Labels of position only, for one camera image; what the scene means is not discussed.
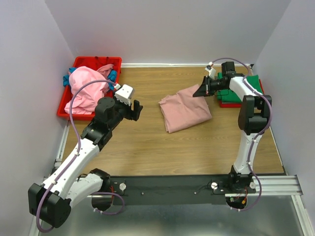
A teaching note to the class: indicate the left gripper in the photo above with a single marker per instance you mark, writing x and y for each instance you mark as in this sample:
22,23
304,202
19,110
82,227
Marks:
135,114

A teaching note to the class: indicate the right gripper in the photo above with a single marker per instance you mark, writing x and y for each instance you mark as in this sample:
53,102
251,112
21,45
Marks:
204,90

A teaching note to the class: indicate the dusty pink printed t-shirt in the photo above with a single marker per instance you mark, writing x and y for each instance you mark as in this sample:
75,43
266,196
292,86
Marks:
182,110

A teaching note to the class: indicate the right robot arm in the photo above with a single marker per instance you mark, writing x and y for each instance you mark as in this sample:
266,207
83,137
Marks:
254,119

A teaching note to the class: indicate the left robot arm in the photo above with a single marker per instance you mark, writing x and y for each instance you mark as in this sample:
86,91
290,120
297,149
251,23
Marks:
53,200

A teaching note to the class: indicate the green folded t-shirt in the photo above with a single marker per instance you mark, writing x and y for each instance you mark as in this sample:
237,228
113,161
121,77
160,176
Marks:
228,96

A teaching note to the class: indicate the red folded t-shirt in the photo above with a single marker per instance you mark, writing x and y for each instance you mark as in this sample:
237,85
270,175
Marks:
233,105

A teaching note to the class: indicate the blue t-shirt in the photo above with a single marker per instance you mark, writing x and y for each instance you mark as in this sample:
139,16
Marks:
112,76

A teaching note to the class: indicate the light pink t-shirt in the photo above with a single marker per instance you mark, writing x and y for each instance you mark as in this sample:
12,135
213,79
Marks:
86,100

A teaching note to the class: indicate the coral pink t-shirt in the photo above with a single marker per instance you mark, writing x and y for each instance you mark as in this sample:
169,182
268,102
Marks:
105,70

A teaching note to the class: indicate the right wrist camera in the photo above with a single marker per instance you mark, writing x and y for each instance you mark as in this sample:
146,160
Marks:
212,72

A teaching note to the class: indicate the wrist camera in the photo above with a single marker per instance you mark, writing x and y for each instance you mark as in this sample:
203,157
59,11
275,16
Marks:
212,72
124,93

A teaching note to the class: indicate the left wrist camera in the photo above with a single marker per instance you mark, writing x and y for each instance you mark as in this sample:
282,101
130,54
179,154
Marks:
124,93

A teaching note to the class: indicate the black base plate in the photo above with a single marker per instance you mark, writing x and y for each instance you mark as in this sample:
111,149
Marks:
176,190

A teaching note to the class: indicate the aluminium frame rail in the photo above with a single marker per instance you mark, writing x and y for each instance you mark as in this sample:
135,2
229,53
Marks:
265,185

